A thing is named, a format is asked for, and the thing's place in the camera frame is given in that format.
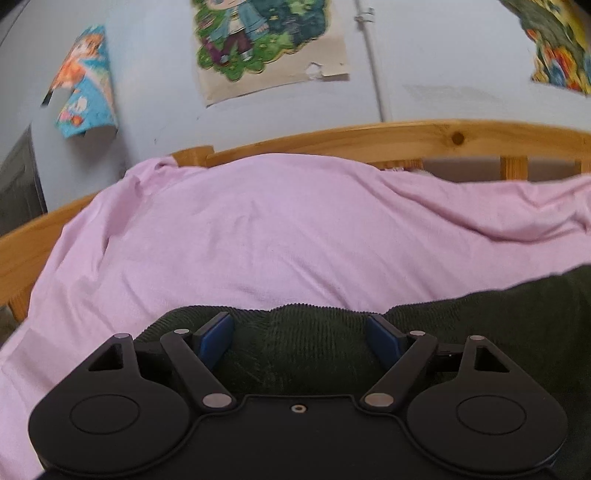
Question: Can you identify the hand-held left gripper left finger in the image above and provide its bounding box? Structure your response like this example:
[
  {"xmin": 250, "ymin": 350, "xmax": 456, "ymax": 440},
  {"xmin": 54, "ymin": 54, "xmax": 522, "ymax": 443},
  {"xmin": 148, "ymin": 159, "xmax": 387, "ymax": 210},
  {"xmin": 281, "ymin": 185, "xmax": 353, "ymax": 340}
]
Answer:
[{"xmin": 85, "ymin": 311, "xmax": 237, "ymax": 412}]

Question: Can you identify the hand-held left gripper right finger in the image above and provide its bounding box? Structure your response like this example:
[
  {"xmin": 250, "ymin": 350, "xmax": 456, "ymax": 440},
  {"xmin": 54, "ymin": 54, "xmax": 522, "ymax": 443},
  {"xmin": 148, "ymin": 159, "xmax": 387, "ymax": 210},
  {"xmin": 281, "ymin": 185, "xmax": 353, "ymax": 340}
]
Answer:
[{"xmin": 361, "ymin": 314, "xmax": 511, "ymax": 412}]

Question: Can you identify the dark green corduroy jacket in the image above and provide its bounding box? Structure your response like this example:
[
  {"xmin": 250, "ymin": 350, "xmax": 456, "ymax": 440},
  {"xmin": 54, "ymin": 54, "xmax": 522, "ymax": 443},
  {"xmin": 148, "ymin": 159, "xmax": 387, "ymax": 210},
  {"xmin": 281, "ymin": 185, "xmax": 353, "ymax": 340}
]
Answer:
[{"xmin": 134, "ymin": 265, "xmax": 591, "ymax": 480}]

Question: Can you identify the pink bed sheet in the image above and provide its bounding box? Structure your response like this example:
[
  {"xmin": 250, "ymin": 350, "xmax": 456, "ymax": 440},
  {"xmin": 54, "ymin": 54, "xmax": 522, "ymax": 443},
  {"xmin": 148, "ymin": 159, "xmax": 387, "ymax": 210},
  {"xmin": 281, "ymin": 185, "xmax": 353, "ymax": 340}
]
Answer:
[{"xmin": 0, "ymin": 154, "xmax": 591, "ymax": 480}]

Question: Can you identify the dark cabinet door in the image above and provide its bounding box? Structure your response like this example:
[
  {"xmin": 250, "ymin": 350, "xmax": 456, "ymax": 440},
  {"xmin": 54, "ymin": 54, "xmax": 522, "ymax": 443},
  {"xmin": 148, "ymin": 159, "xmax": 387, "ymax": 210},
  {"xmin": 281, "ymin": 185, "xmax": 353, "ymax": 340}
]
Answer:
[{"xmin": 0, "ymin": 127, "xmax": 49, "ymax": 237}]

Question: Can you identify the wooden bed frame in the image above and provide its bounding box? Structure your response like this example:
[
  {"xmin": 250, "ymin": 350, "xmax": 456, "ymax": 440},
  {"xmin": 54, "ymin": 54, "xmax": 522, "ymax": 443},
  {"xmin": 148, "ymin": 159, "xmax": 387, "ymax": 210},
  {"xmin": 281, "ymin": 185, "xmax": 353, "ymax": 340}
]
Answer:
[{"xmin": 0, "ymin": 119, "xmax": 591, "ymax": 324}]

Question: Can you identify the white wall pipe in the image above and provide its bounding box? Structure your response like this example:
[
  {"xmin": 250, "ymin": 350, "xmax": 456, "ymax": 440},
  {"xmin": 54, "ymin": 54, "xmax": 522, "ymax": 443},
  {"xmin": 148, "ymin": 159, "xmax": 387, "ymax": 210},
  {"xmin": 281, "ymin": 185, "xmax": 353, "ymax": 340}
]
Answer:
[{"xmin": 353, "ymin": 0, "xmax": 394, "ymax": 123}]

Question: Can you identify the small curled cartoon wall poster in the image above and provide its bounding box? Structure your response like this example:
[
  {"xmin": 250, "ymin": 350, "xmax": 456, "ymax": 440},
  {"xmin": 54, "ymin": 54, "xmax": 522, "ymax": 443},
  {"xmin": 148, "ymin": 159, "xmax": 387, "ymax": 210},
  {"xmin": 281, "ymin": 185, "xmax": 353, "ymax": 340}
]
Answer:
[{"xmin": 41, "ymin": 25, "xmax": 119, "ymax": 139}]

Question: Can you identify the blond cartoon figure wall poster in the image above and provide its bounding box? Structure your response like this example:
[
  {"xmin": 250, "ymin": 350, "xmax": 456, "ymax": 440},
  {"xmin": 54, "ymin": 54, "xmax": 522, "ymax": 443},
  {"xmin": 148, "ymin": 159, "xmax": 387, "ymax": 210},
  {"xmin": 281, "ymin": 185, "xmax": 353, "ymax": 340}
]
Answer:
[{"xmin": 191, "ymin": 0, "xmax": 351, "ymax": 108}]

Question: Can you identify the colourful landscape wall poster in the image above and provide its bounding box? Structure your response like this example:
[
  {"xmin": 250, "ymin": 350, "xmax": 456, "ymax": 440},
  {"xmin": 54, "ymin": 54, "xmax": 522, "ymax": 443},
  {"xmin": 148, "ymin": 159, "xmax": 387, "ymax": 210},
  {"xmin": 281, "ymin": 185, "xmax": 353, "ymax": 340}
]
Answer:
[{"xmin": 501, "ymin": 0, "xmax": 591, "ymax": 97}]

